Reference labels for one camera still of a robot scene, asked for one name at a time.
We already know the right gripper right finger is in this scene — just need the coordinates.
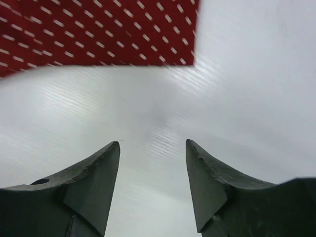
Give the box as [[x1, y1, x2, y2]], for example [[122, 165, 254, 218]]
[[186, 139, 316, 237]]

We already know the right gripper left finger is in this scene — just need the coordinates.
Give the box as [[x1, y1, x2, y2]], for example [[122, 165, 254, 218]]
[[0, 141, 120, 237]]

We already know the red polka dot skirt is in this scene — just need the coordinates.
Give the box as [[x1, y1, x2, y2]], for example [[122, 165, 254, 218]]
[[0, 0, 199, 77]]

